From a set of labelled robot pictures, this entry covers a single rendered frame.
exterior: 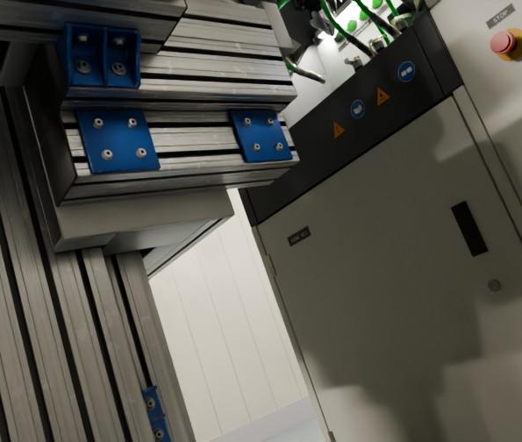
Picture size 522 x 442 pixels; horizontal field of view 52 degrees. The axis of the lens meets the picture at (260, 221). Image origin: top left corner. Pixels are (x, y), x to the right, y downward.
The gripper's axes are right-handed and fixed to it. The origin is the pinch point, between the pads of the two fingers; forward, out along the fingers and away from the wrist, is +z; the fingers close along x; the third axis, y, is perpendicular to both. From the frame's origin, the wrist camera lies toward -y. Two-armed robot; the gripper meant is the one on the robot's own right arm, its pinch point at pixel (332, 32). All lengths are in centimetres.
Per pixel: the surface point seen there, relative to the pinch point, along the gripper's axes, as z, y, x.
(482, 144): 52, 22, 34
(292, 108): 4.6, -8.3, -30.9
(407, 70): 32.3, 21.8, 26.6
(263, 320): 56, -94, -192
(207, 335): 55, -52, -193
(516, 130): 53, 22, 40
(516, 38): 40, 22, 46
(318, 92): -2.0, -24.0, -30.9
